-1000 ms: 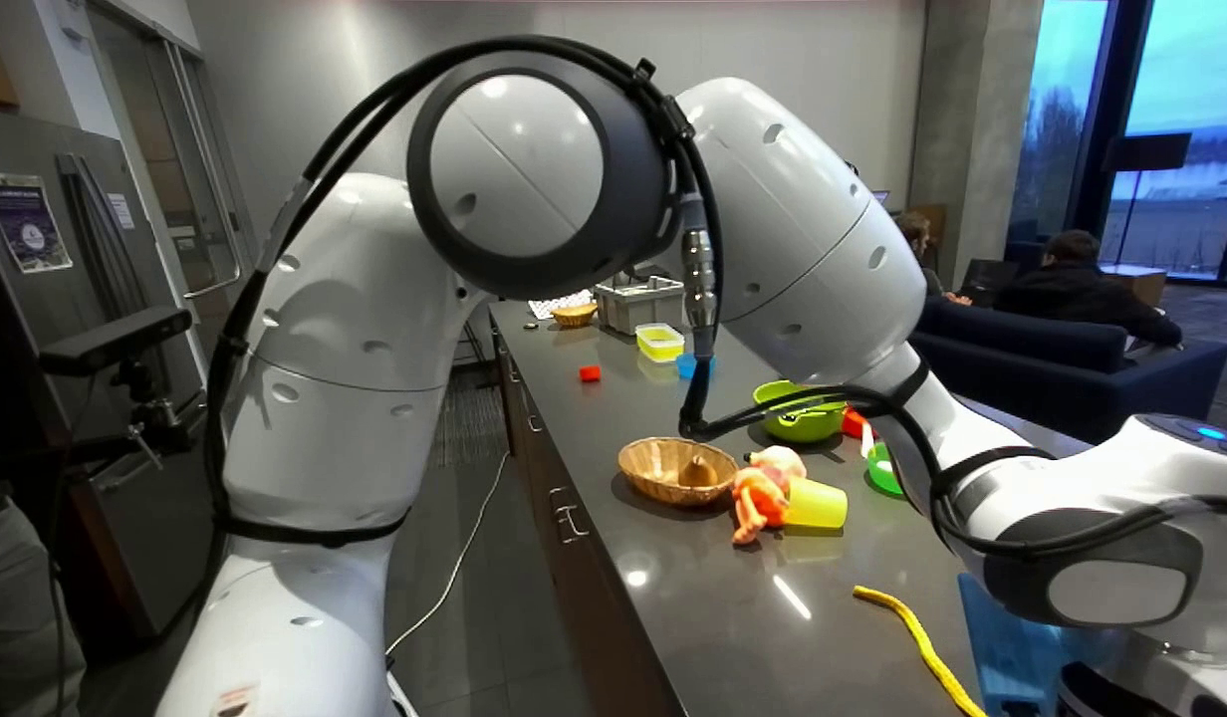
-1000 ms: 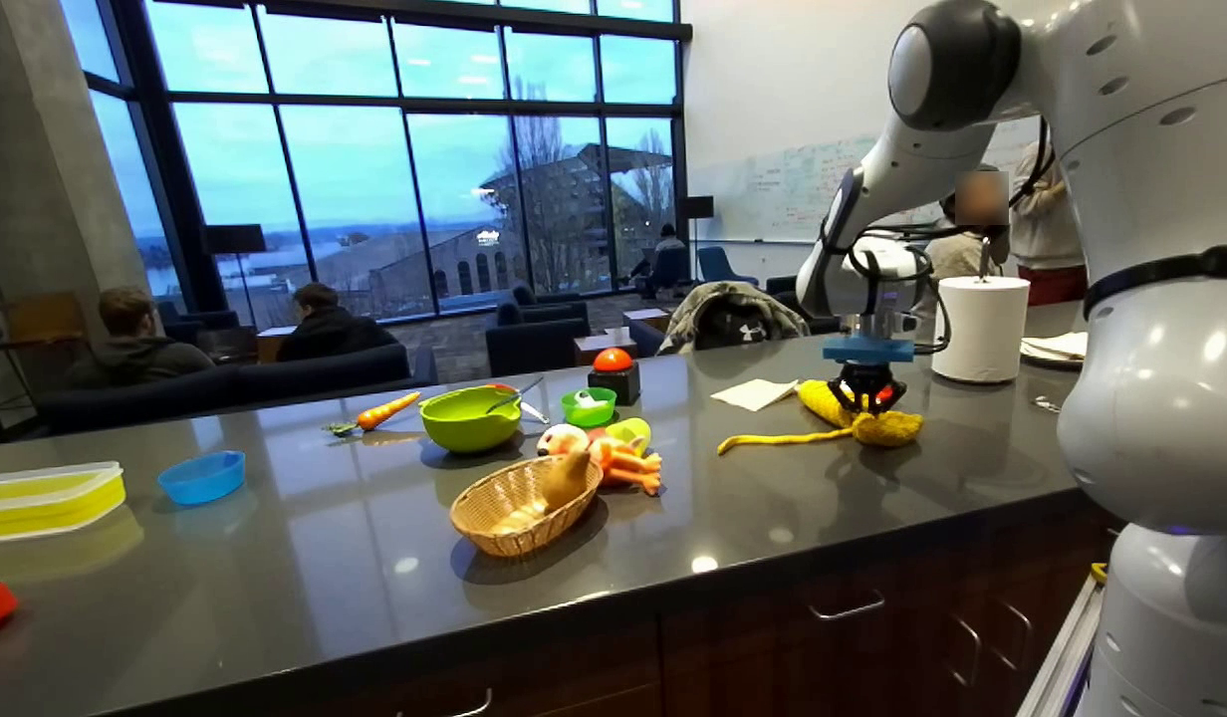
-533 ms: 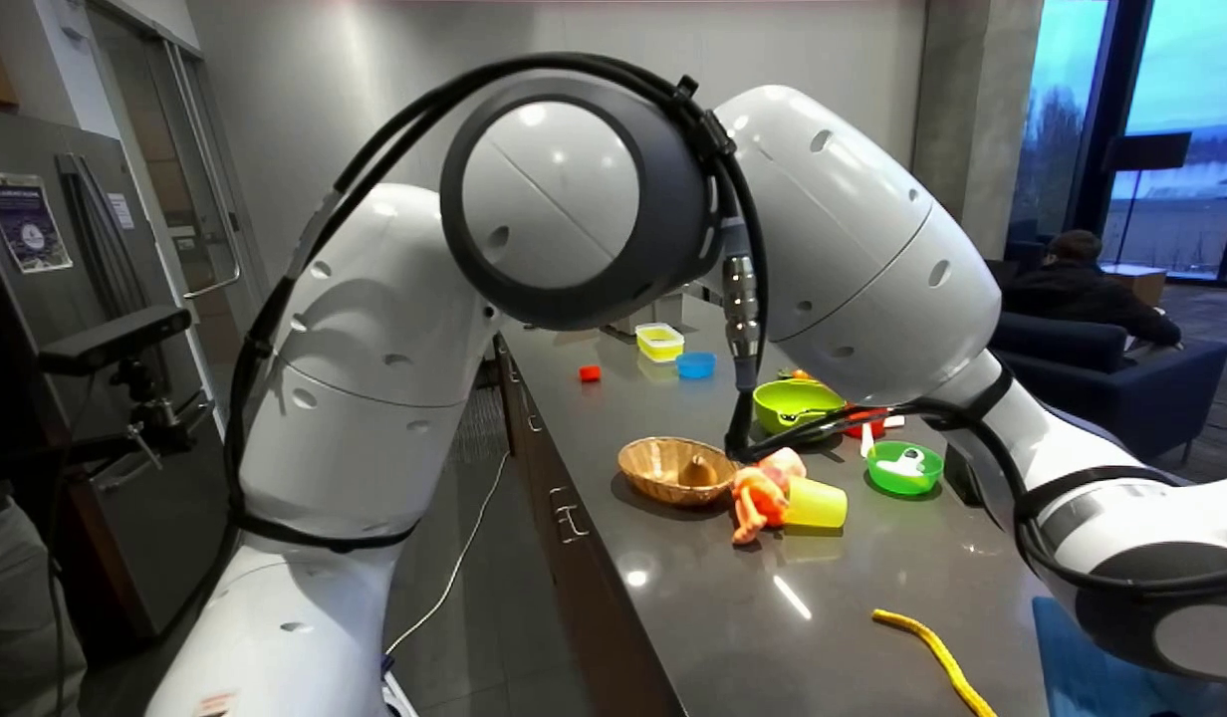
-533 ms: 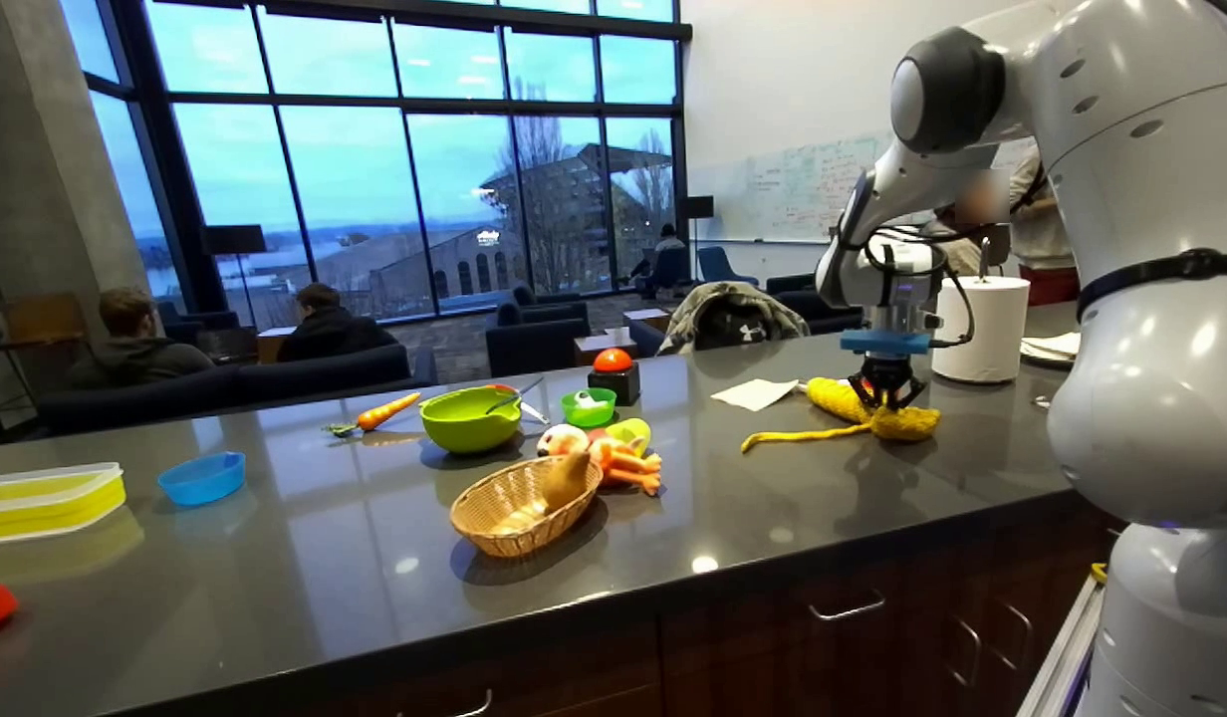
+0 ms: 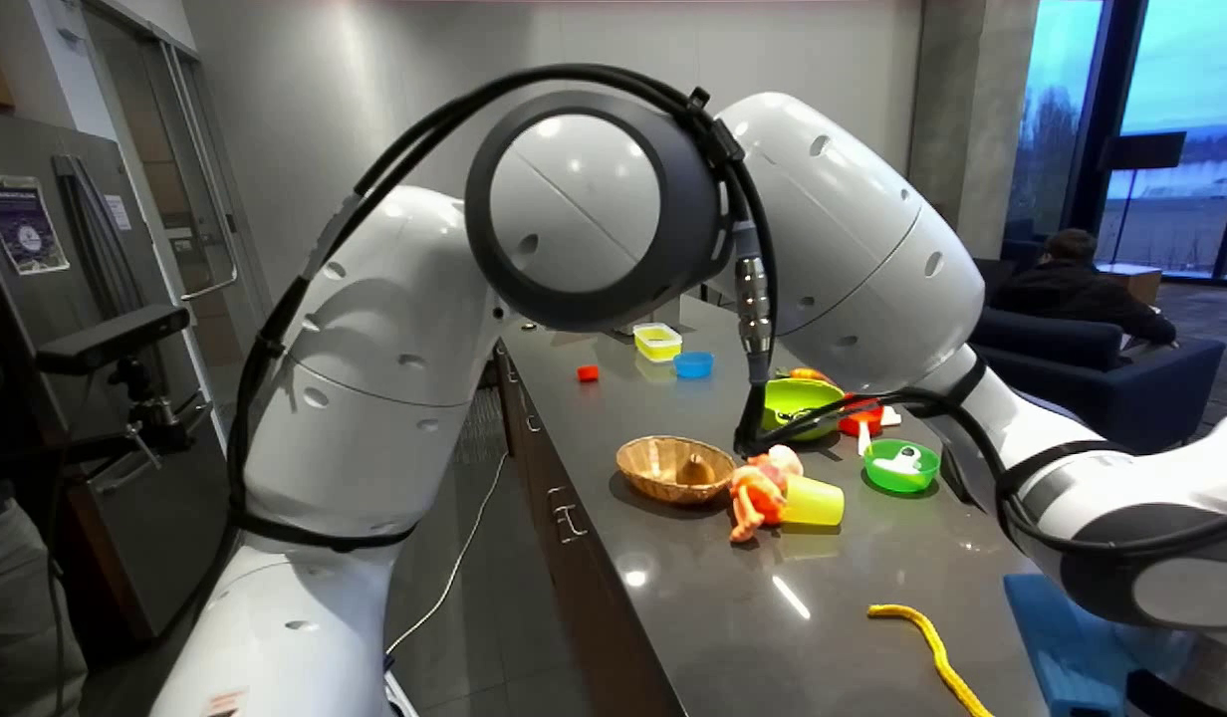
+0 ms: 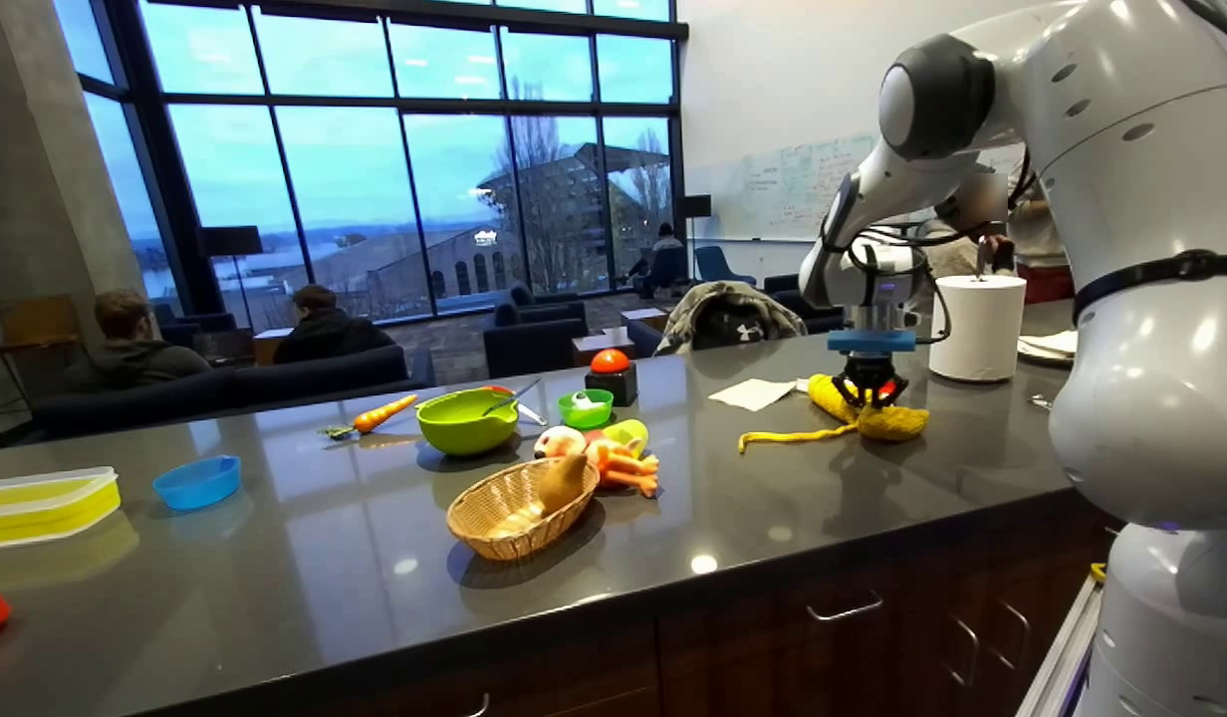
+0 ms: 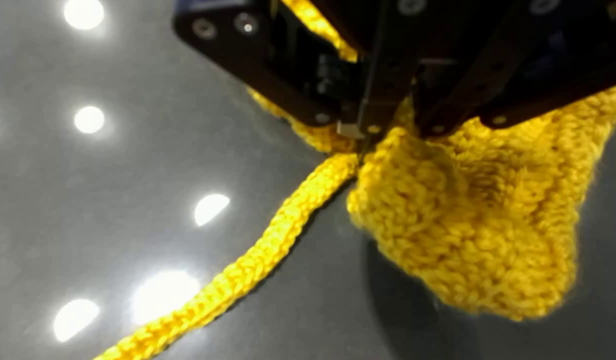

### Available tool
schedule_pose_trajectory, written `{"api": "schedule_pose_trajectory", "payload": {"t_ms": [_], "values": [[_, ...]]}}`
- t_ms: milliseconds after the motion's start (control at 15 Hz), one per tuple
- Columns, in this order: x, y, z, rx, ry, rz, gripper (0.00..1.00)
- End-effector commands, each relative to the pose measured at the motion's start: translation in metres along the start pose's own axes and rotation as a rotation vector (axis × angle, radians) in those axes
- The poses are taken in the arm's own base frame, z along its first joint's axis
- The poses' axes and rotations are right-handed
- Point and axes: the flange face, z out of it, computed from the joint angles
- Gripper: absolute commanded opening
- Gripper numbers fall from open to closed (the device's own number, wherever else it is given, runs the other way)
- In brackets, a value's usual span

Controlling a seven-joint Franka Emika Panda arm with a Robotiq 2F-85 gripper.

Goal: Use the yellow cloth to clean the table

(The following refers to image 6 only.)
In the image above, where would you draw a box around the person in grey beanie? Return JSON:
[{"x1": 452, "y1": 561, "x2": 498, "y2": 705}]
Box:
[{"x1": 928, "y1": 159, "x2": 1031, "y2": 286}]

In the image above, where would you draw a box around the orange handled brush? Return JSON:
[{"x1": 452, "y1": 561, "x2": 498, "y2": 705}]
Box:
[{"x1": 324, "y1": 389, "x2": 424, "y2": 446}]

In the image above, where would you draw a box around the orange and white plush toy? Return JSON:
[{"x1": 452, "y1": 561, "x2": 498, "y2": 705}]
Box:
[{"x1": 531, "y1": 420, "x2": 664, "y2": 517}]

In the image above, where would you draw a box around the seated person with brown hair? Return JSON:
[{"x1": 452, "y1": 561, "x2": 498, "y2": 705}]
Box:
[{"x1": 60, "y1": 286, "x2": 219, "y2": 393}]

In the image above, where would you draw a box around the yellow plastic cup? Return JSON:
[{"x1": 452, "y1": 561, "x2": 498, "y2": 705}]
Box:
[{"x1": 599, "y1": 414, "x2": 655, "y2": 458}]

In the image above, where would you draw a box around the grey jacket heap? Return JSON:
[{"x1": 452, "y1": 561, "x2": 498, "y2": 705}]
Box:
[{"x1": 655, "y1": 274, "x2": 813, "y2": 357}]

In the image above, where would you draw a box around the yellow translucent container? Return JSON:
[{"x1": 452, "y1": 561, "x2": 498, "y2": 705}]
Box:
[{"x1": 0, "y1": 462, "x2": 128, "y2": 555}]

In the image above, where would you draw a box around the yellow knitted cloth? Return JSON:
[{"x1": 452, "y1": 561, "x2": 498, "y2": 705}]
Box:
[{"x1": 733, "y1": 370, "x2": 938, "y2": 462}]

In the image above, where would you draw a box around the white paper sheet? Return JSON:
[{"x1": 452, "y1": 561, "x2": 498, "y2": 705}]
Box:
[{"x1": 705, "y1": 374, "x2": 805, "y2": 416}]

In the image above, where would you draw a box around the woven wicker basket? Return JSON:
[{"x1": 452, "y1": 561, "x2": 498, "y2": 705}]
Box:
[{"x1": 442, "y1": 455, "x2": 606, "y2": 565}]

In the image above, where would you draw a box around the dark blue sofa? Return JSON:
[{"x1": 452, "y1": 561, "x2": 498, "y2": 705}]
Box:
[{"x1": 28, "y1": 339, "x2": 413, "y2": 443}]

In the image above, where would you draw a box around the white plate with napkins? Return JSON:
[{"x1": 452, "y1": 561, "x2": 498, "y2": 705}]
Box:
[{"x1": 1015, "y1": 325, "x2": 1083, "y2": 370}]

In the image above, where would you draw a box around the dark wooden cabinet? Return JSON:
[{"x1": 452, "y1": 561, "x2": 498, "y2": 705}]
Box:
[{"x1": 158, "y1": 489, "x2": 1108, "y2": 717}]

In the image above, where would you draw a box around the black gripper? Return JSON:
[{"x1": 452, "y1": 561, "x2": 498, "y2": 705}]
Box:
[{"x1": 832, "y1": 349, "x2": 911, "y2": 414}]

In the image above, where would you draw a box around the small blue bowl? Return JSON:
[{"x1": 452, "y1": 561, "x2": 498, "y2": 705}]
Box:
[{"x1": 153, "y1": 448, "x2": 249, "y2": 517}]

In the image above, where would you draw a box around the green plastic bowl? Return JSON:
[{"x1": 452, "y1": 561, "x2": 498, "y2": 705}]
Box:
[{"x1": 413, "y1": 383, "x2": 525, "y2": 462}]

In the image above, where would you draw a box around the black box with orange dome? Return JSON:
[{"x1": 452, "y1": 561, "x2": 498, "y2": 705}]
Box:
[{"x1": 581, "y1": 345, "x2": 642, "y2": 408}]

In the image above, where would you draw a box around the dark armchair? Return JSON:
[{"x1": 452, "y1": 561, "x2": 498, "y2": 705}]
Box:
[{"x1": 481, "y1": 310, "x2": 595, "y2": 383}]

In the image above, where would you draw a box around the seated person in dark jacket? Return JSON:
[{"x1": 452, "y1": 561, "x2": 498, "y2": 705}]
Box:
[{"x1": 271, "y1": 280, "x2": 400, "y2": 367}]

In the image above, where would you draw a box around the white paper towel roll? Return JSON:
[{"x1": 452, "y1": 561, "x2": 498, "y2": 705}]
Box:
[{"x1": 924, "y1": 272, "x2": 1031, "y2": 387}]

